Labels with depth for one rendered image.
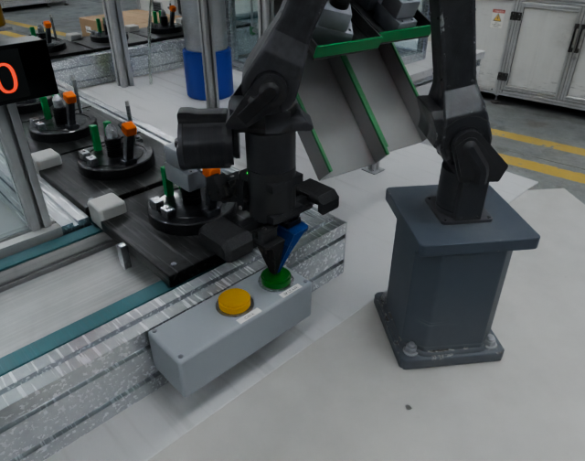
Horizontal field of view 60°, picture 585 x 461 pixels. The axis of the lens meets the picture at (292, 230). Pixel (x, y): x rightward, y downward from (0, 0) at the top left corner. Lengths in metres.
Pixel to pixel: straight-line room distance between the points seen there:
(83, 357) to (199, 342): 0.13
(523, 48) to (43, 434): 4.42
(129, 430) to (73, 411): 0.07
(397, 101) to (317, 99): 0.20
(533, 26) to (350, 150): 3.79
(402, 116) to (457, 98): 0.49
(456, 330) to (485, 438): 0.13
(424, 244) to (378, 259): 0.32
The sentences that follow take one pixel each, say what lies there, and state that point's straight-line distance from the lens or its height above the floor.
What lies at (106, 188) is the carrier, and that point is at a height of 0.97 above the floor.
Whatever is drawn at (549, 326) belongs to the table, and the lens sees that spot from 0.85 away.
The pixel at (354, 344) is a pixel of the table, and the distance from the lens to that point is 0.74.
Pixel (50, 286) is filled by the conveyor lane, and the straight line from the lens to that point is 0.82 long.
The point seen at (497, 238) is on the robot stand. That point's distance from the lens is 0.63.
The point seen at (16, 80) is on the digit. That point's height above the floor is 1.20.
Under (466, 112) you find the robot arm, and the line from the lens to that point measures 0.58.
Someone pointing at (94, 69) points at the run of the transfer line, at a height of 0.91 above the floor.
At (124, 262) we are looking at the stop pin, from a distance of 0.79.
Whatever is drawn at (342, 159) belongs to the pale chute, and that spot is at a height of 1.01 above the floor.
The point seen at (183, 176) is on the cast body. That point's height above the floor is 1.05.
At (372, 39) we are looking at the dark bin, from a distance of 0.87.
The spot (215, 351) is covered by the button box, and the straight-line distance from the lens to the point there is 0.61.
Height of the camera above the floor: 1.38
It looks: 32 degrees down
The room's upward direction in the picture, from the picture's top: straight up
